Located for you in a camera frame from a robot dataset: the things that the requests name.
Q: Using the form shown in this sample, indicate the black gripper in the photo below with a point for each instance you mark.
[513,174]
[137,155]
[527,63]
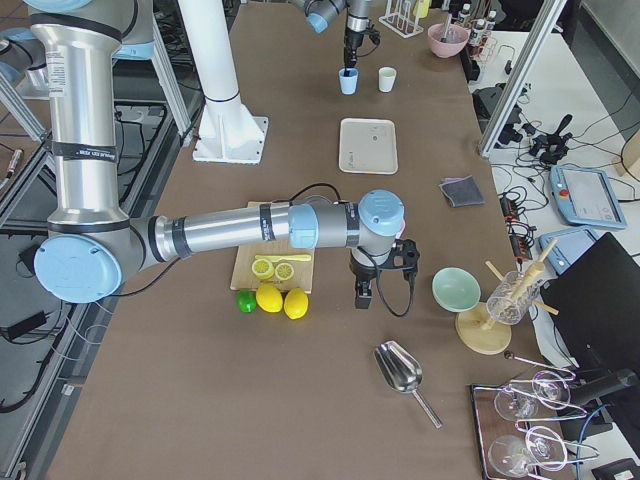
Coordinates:
[352,40]
[364,273]

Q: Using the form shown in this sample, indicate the light blue cup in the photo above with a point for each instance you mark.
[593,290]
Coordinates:
[348,86]

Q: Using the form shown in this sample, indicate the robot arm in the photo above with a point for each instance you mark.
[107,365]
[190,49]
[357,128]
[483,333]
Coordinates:
[117,123]
[320,14]

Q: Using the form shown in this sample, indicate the beige rabbit tray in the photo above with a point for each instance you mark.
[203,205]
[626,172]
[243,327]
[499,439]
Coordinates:
[367,146]

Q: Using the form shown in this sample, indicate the cream white cup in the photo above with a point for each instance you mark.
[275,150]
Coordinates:
[386,79]

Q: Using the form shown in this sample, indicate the whole lemon outer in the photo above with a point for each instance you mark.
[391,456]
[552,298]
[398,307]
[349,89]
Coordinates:
[296,304]

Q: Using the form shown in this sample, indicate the lemon slice lower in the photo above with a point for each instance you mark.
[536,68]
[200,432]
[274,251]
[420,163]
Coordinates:
[284,271]

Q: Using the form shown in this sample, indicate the lemon slice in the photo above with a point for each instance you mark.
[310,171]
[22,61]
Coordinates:
[284,271]
[262,269]

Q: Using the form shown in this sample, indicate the yellow plastic knife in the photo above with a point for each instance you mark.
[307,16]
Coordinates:
[285,258]

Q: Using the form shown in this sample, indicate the mint green bowl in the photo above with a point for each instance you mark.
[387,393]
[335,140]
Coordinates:
[455,289]

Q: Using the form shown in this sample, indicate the whole lemon near lime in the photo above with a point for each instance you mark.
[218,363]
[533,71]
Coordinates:
[269,298]

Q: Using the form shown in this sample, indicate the metal muddler in bowl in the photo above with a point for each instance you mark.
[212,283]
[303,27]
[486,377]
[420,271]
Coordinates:
[445,29]

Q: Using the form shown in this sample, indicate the metal scoop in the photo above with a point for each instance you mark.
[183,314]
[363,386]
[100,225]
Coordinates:
[403,373]

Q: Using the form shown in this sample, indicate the pink ice bowl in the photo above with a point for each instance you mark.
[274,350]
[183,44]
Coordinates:
[456,39]

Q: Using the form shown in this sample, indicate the lemon slice upper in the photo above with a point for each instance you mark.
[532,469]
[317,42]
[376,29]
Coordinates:
[262,269]

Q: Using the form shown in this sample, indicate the green lime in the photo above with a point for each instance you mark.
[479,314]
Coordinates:
[246,301]

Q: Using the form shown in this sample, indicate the wooden cup stand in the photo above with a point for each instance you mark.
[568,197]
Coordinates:
[486,328]

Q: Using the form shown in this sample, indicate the grey folded cloth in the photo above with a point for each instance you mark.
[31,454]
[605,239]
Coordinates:
[461,191]

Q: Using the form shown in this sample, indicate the glass mug on stand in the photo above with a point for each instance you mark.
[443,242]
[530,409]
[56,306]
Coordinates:
[505,305]

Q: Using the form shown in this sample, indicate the wine glass far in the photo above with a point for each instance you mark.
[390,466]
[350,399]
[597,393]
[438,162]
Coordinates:
[520,399]

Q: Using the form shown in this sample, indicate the wine glass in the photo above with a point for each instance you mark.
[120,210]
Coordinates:
[520,399]
[540,450]

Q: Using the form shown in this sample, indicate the wine glass near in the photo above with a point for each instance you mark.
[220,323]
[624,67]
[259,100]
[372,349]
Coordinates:
[540,450]

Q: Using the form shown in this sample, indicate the teach pendant tablet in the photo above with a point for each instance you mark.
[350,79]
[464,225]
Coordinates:
[585,197]

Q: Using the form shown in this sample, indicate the white wire rack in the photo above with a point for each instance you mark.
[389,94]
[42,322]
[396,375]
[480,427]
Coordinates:
[403,16]

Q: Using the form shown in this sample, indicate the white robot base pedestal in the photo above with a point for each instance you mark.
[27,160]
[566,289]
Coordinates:
[228,132]

